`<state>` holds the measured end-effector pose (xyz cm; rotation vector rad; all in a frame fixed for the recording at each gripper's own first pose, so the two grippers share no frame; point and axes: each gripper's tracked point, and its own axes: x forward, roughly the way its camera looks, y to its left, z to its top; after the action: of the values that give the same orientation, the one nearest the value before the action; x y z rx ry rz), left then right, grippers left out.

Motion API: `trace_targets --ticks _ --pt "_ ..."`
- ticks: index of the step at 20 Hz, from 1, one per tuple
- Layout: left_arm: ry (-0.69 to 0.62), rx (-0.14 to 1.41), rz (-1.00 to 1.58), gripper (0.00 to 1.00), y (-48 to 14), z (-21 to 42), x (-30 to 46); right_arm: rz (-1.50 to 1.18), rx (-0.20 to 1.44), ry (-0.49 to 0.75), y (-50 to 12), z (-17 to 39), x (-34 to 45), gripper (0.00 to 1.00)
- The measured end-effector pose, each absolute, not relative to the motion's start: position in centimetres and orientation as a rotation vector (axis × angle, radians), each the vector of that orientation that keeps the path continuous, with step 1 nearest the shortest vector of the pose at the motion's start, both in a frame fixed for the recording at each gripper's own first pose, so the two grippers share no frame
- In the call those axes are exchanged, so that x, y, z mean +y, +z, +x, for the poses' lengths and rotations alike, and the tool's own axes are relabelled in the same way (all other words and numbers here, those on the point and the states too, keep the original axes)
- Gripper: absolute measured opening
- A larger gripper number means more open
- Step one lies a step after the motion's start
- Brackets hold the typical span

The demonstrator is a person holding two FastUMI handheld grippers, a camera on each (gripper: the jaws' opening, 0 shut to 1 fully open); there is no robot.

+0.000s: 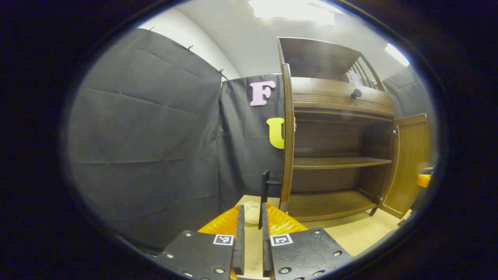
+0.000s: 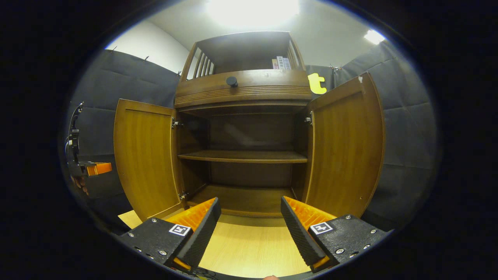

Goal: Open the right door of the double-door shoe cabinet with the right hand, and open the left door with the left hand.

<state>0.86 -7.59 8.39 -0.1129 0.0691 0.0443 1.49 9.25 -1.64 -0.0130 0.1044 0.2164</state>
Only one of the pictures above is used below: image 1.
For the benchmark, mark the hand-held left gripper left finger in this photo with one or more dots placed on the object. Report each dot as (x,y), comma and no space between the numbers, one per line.
(239,249)

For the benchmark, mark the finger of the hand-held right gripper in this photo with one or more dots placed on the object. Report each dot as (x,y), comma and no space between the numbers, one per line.
(424,181)

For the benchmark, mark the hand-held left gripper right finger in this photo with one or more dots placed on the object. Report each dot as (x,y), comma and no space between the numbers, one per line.
(266,249)

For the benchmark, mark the wooden shoe cabinet door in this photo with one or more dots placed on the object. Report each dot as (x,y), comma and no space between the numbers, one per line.
(412,163)
(288,147)

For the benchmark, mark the wooden double-door shoe cabinet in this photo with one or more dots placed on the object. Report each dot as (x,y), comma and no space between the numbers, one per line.
(334,162)

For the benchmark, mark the cream round soft object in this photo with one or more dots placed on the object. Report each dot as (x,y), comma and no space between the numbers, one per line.
(252,212)

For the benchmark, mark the wooden drawer with black knob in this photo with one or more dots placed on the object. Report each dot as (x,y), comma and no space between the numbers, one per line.
(330,91)

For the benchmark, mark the small ceiling light panel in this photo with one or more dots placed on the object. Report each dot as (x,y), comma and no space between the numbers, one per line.
(397,54)

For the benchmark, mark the large ceiling light panel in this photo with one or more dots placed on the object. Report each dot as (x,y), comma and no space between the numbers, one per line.
(291,11)

